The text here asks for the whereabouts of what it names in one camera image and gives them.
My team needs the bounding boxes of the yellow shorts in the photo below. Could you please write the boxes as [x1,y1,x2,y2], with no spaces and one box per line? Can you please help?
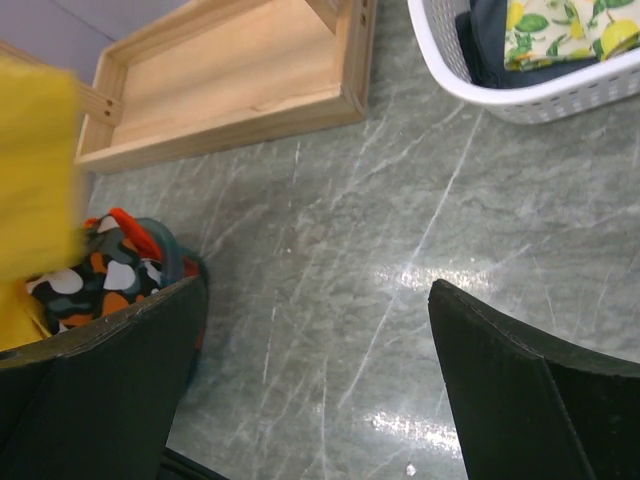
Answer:
[1,57,82,350]

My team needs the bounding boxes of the lemon print cloth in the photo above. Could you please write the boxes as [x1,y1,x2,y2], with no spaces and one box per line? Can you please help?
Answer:
[504,0,639,71]

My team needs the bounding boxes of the orange shorts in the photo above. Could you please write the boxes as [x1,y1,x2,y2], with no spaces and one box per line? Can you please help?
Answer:
[83,207,209,287]

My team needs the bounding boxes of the wooden hanger rack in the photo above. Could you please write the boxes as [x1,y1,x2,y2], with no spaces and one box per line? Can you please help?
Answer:
[0,0,378,175]

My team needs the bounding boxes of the dark navy folded cloth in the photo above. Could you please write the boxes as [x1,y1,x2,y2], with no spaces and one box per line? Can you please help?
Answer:
[455,0,597,89]

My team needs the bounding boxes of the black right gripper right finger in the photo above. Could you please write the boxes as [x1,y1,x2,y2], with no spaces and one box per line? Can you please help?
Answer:
[428,279,639,479]

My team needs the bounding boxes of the white perforated plastic basket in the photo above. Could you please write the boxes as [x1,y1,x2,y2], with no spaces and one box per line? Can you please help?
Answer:
[407,1,639,124]

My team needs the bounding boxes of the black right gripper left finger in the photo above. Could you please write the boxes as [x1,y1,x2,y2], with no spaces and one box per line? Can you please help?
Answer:
[1,277,208,479]

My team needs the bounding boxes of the camouflage print shorts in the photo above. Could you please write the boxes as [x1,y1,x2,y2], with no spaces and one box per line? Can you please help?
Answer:
[25,217,160,334]

